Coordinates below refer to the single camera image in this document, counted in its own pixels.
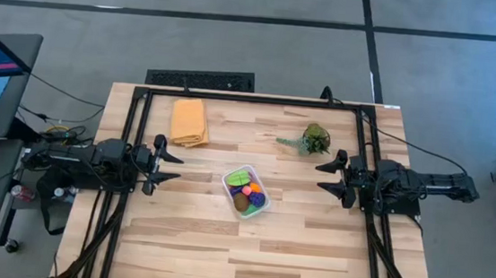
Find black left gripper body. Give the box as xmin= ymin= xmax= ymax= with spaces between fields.
xmin=126 ymin=142 xmax=161 ymax=186

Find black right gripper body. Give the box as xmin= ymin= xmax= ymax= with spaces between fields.
xmin=343 ymin=154 xmax=385 ymax=210

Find light green toy leaf vegetable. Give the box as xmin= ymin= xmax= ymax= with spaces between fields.
xmin=226 ymin=168 xmax=253 ymax=188

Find brown toy kiwi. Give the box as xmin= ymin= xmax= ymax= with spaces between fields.
xmin=231 ymin=192 xmax=252 ymax=214

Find purple toy grapes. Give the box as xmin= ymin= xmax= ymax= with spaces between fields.
xmin=248 ymin=190 xmax=267 ymax=209

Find clear plastic tupperware container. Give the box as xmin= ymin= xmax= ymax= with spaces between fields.
xmin=217 ymin=162 xmax=274 ymax=222

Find potted succulent plant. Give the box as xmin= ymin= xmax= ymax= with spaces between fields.
xmin=274 ymin=119 xmax=334 ymax=158

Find folded yellow cloth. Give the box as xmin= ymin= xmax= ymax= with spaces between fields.
xmin=167 ymin=95 xmax=214 ymax=151

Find black floor vent grille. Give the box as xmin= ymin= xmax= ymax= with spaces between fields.
xmin=144 ymin=63 xmax=257 ymax=94

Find clear plastic bottle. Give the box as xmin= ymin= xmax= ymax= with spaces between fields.
xmin=52 ymin=184 xmax=81 ymax=202

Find red soda can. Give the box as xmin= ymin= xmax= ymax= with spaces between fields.
xmin=9 ymin=184 xmax=38 ymax=204

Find black caster wheel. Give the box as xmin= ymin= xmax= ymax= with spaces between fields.
xmin=3 ymin=238 xmax=21 ymax=255

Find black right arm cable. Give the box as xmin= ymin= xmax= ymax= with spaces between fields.
xmin=314 ymin=85 xmax=475 ymax=177

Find black cable bundle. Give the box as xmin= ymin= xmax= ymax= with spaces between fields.
xmin=39 ymin=121 xmax=97 ymax=149

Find black table frame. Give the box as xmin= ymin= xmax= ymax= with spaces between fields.
xmin=50 ymin=76 xmax=452 ymax=278

